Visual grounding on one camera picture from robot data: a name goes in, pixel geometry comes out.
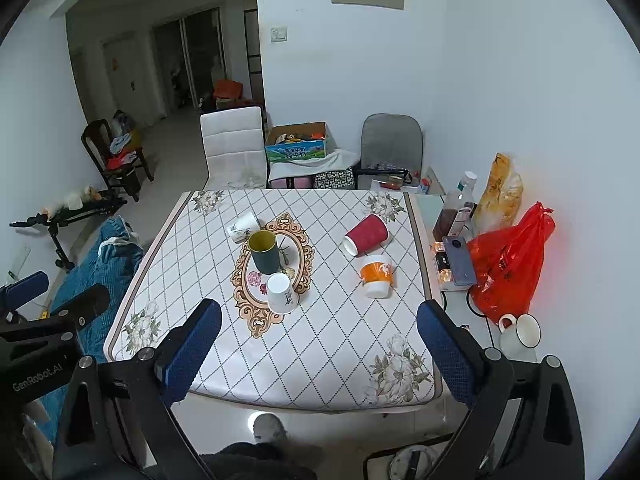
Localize grey padded chair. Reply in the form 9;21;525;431
354;113;424;190

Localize red plastic bag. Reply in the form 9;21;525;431
468;202;555;324

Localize red ribbed paper cup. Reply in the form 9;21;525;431
343;214;388;257

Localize white light switch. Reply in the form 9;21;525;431
270;26;288;42

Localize dark wooden chair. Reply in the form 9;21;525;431
80;119;154;203

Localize blue knitted blanket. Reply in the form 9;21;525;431
39;216;147;441

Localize white cup with bamboo print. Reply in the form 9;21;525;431
226;211;262;244

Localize dark green cup yellow inside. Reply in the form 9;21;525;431
248;230;280;275

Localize white padded chair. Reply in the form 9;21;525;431
200;106;268;191

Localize clear bottle dark liquid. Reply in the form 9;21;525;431
433;171;477;242

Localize yellow snack bag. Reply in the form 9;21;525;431
473;153;524;234

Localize white paper cup with birds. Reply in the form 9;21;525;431
267;273;298;314

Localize white enamel mug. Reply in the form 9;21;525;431
498;313;541;363

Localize orange and white cup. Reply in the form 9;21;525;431
359;255;394;299

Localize colourful cardboard box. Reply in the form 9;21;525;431
265;122;326;162

